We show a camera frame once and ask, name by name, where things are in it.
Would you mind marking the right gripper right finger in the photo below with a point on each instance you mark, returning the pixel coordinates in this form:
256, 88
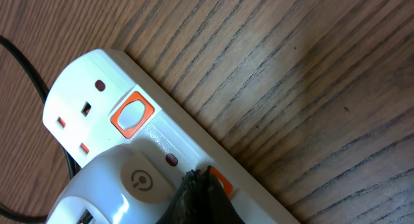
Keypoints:
218, 190

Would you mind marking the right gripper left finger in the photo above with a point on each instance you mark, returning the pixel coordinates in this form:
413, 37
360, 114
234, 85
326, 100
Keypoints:
187, 205

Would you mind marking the white charger plug adapter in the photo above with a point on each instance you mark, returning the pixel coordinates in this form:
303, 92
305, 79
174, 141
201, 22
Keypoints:
119, 185

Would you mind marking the white power strip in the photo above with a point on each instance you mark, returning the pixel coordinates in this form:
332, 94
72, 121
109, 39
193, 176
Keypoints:
104, 99

